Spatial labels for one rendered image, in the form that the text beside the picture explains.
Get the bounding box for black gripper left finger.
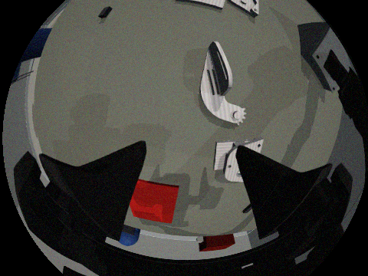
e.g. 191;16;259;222
39;140;147;242

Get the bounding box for dark grey flat bar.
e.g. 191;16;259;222
243;205;252;214

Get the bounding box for red flat plate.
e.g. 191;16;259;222
130;179;179;224

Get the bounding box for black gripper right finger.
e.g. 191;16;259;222
236;145;332;240

